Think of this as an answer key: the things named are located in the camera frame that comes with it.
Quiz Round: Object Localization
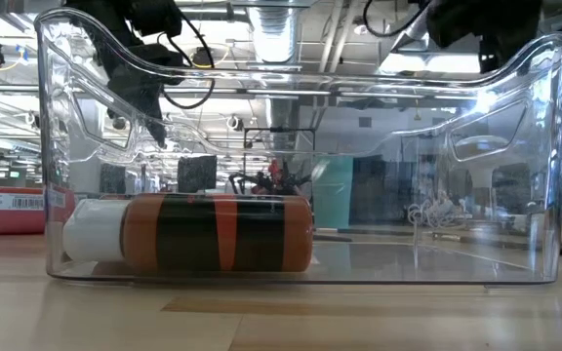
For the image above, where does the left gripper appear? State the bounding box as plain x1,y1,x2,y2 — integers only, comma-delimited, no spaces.
63,0,184,147

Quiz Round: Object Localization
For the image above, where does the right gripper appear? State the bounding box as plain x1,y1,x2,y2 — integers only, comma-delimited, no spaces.
426,0,543,74

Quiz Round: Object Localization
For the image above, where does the orange paint bottle black label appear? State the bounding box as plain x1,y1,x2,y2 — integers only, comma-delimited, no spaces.
62,192,315,274

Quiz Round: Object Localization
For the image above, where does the clear plastic bin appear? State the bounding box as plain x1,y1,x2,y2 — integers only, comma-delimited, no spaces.
34,7,562,287

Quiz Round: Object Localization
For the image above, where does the large red paint bottle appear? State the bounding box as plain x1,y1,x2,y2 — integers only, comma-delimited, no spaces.
0,183,77,237

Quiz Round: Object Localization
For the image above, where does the black square panel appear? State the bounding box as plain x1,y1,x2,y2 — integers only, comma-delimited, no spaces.
177,154,219,195

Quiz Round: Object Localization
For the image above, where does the clear jar white lid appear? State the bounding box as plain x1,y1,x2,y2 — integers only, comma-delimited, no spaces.
362,0,431,39

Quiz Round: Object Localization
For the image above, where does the teal plastic cup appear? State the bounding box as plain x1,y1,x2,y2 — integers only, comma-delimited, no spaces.
311,154,355,230

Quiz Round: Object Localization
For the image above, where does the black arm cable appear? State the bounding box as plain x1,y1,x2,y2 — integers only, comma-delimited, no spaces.
156,7,217,111

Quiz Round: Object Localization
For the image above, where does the smooth silver ventilation duct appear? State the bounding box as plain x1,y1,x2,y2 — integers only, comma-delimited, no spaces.
391,14,431,54

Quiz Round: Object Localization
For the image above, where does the ribbed silver ventilation duct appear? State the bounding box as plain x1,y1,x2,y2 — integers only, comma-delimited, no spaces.
249,0,302,67

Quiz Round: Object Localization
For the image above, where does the white coiled cable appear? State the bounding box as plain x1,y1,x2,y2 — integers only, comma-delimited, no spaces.
405,197,462,230

